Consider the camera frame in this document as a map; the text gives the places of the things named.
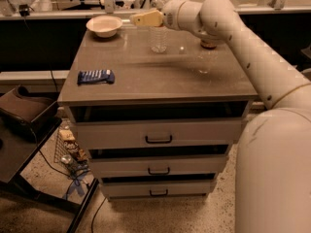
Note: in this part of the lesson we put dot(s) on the white ceramic bowl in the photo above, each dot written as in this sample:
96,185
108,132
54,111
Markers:
104,26

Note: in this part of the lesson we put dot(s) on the brown black tray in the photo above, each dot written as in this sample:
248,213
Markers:
26,115

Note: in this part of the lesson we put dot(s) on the blue snack bar wrapper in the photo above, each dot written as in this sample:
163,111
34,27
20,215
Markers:
96,76

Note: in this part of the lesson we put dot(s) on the wire basket with snacks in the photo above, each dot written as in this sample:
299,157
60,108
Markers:
68,153

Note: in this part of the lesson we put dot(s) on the grey drawer cabinet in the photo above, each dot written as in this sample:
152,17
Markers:
186,81

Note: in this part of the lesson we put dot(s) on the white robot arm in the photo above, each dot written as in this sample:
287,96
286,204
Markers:
273,162

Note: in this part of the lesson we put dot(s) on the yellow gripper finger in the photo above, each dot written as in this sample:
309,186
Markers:
150,18

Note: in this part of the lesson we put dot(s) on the orange soda can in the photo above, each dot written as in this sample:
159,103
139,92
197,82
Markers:
207,45

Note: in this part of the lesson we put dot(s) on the clear plastic water bottle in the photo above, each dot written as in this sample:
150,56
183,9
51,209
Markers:
158,34

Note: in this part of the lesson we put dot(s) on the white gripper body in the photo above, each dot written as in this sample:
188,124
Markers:
172,16

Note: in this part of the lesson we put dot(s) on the bottom grey drawer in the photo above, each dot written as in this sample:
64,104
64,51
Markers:
158,186

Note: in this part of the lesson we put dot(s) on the black side table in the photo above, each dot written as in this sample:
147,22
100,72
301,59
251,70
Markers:
16,153

